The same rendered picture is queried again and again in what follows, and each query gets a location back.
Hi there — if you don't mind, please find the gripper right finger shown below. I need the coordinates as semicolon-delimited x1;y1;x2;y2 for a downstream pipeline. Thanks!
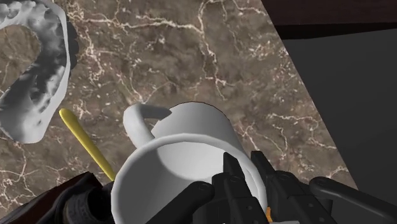
250;150;397;224

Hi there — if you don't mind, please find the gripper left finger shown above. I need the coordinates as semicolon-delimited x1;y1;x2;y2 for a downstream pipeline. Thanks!
145;151;269;224

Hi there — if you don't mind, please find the white mug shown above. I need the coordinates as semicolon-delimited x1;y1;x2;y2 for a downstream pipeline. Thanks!
110;101;269;224

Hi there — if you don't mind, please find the yellow stick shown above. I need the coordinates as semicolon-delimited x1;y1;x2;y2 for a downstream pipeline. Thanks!
59;108;117;183

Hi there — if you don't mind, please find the dark brown black object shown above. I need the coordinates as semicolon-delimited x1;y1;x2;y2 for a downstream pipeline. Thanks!
0;171;116;224

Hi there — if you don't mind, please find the white grey curved figure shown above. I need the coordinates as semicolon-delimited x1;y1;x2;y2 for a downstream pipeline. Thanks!
0;0;80;144

